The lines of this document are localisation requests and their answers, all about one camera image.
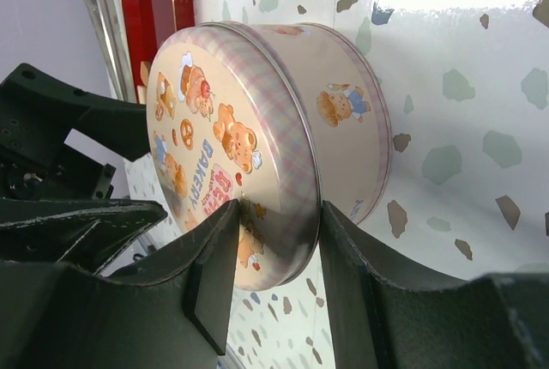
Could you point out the round metal tin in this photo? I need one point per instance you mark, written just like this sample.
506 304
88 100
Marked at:
344 110

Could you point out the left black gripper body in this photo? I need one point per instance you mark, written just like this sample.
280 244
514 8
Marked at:
37 167

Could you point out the red rectangular tray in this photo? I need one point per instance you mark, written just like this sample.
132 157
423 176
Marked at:
148 23

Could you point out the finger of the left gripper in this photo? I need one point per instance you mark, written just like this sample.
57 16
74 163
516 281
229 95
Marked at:
41 103
89 233

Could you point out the tan rounded square chocolate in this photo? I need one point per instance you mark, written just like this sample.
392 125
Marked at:
144 72

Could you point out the metal tweezers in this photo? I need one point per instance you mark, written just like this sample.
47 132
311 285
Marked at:
108 21

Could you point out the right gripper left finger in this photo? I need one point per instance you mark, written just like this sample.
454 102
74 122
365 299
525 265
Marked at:
169 310

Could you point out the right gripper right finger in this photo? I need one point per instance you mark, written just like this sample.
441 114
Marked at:
388 311

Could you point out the round metal tin lid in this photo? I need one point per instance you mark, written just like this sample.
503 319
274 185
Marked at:
224 124

